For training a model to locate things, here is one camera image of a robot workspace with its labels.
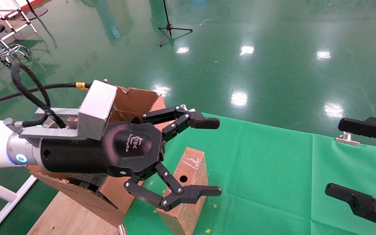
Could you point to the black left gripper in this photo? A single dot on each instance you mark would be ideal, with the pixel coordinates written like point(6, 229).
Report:
point(77, 156)

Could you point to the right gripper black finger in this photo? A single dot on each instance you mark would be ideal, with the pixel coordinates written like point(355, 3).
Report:
point(364, 127)
point(364, 204)

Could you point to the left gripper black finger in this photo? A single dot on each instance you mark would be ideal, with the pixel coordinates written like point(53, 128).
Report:
point(201, 192)
point(204, 123)

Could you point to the small taped cardboard box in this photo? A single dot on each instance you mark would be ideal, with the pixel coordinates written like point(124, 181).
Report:
point(191, 163)

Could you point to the large open cardboard carton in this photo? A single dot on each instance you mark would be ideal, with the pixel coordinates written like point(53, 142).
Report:
point(83, 202)

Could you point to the silver metal clamp clip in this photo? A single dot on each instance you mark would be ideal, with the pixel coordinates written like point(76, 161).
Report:
point(122, 230)
point(348, 140)

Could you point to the black foam insert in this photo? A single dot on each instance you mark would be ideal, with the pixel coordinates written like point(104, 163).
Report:
point(126, 117)
point(86, 181)

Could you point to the wooden board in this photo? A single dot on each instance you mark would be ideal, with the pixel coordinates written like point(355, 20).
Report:
point(64, 218)

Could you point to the green table cloth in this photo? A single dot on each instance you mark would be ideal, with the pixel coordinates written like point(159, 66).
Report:
point(266, 179)

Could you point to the black tripod stand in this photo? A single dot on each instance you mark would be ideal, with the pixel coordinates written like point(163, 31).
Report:
point(170, 27)

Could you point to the black round stand base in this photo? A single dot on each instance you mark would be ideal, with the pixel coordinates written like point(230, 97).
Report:
point(39, 12)

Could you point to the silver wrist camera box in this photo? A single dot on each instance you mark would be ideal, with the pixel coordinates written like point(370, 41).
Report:
point(96, 107)

